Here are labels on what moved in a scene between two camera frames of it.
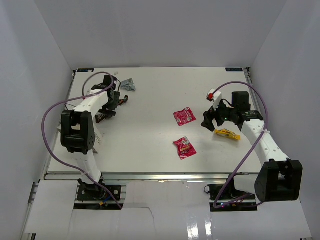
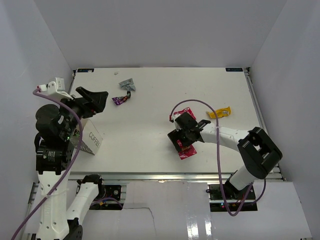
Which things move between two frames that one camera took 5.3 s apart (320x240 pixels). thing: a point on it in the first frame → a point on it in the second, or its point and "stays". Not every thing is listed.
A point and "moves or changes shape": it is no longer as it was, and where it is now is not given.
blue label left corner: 85,70 stays
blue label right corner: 234,69 stays
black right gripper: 208,115 → 175,135
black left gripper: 115,102 → 97,99
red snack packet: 185,148 stays
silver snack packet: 128,85 stays
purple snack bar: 99,117 moves or changes shape
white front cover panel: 158,210 stays
